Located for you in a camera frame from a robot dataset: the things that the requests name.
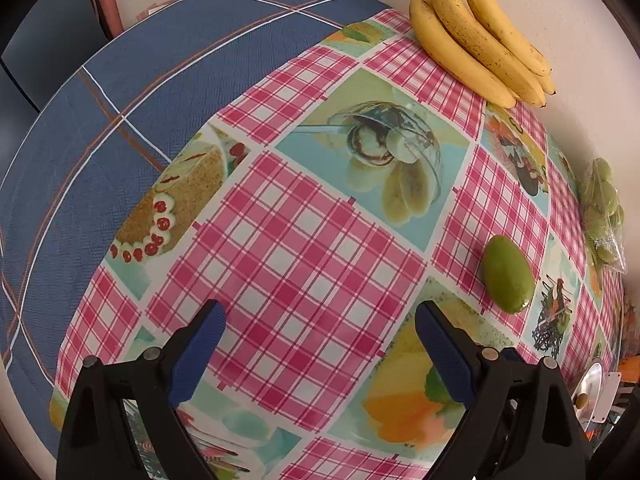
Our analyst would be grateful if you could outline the brown longan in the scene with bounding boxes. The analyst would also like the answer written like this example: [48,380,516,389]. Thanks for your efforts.
[575,393,589,408]

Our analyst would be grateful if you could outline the plastic tray of green fruits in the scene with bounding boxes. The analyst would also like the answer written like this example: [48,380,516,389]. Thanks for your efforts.
[578,157,627,274]

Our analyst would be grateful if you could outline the metal round tray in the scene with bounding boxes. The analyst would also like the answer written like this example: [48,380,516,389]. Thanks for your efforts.
[570,360,603,425]

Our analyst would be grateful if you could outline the white rectangular device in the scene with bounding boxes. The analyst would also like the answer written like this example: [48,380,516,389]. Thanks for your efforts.
[591,372,622,424]

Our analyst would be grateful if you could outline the small green fruit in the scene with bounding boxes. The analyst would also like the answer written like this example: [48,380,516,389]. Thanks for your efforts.
[480,235,536,314]

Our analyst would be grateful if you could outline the blue plaid tablecloth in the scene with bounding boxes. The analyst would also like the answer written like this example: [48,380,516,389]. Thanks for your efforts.
[1,0,383,452]

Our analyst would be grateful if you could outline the pink checkered fruit tablecloth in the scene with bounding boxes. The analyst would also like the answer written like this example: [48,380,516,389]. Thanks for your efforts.
[49,10,623,479]

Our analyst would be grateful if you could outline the yellow banana hidden back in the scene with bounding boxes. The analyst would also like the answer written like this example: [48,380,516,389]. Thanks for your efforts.
[536,74,556,96]

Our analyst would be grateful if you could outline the yellow banana middle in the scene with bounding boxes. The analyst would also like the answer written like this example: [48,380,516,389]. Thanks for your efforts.
[432,0,547,108]

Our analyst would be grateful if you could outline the yellow banana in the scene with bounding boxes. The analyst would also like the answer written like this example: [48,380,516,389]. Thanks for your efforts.
[466,0,551,77]
[432,0,547,108]
[409,0,516,108]

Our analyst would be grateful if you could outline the yellow banana bottom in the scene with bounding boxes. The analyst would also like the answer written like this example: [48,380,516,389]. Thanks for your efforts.
[409,0,516,108]

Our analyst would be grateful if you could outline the yellow banana top front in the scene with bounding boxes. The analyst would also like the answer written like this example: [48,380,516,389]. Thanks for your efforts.
[466,0,551,77]

